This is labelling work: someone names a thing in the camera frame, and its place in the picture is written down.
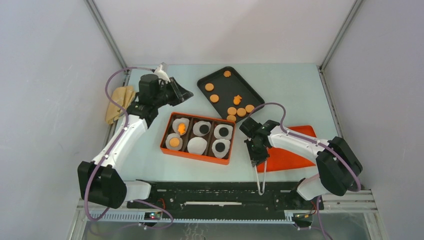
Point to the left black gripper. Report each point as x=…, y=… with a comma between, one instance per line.
x=180, y=93

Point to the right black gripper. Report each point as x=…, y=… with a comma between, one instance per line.
x=255, y=159

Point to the orange box lid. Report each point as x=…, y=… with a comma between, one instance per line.
x=281, y=159

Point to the black sandwich cookie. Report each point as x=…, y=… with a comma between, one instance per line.
x=223, y=131
x=220, y=147
x=204, y=129

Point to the orange fish cookie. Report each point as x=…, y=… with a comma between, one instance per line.
x=237, y=100
x=181, y=129

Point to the metal tongs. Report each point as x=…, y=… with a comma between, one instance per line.
x=261, y=184

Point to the orange compartment box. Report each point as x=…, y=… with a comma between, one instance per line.
x=208, y=155

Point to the black cookie tray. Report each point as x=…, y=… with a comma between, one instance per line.
x=227, y=88

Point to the round orange cookie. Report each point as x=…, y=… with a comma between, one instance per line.
x=174, y=142
x=209, y=87
x=241, y=112
x=231, y=118
x=249, y=108
x=214, y=98
x=232, y=111

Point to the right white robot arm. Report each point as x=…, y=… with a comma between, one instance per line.
x=337, y=165

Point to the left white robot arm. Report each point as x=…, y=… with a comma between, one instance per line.
x=99, y=180

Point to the tan cloth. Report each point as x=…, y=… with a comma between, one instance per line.
x=123, y=96

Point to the white paper cup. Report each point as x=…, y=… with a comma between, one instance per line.
x=217, y=128
x=197, y=146
x=196, y=126
x=177, y=121
x=221, y=155
x=170, y=136

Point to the orange shell cookie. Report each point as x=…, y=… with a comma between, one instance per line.
x=227, y=73

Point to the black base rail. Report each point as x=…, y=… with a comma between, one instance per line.
x=229, y=200

